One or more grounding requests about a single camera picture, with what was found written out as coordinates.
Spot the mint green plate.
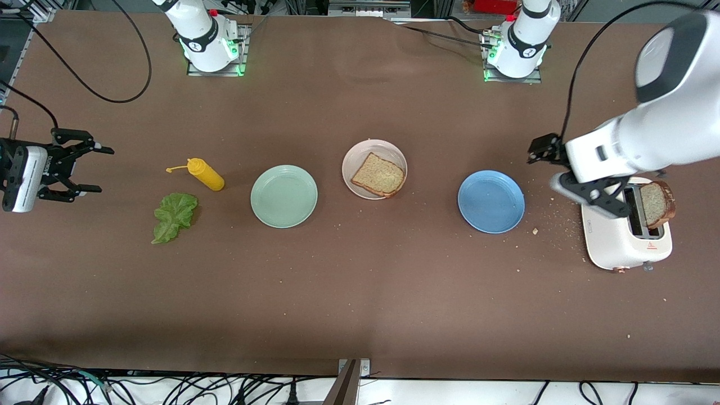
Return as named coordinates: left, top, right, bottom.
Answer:
left=250, top=164, right=319, bottom=229

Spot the black cable tangle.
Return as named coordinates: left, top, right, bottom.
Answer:
left=0, top=353, right=338, bottom=405

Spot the aluminium frame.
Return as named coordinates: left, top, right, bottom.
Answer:
left=328, top=0, right=412, bottom=19

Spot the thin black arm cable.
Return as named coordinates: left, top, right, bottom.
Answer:
left=0, top=79, right=60, bottom=141

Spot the brown bread slice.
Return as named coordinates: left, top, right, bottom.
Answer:
left=350, top=152, right=406, bottom=198
left=640, top=181, right=677, bottom=230

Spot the red box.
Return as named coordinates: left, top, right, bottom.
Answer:
left=474, top=0, right=519, bottom=15

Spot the aluminium profile bracket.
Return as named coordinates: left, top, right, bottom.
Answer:
left=322, top=358, right=372, bottom=405

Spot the yellow mustard squeeze bottle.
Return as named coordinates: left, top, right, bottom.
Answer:
left=166, top=158, right=226, bottom=192

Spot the green lettuce leaf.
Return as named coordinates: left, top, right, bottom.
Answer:
left=151, top=192, right=199, bottom=245

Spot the black table cable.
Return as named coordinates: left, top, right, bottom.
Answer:
left=402, top=16, right=498, bottom=50

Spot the aluminium rail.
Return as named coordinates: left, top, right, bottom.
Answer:
left=31, top=0, right=57, bottom=23

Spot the blue plate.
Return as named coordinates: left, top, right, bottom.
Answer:
left=457, top=170, right=526, bottom=234

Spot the beige plate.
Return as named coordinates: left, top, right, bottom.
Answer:
left=341, top=139, right=408, bottom=201

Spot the white toaster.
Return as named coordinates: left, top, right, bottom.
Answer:
left=581, top=177, right=673, bottom=273

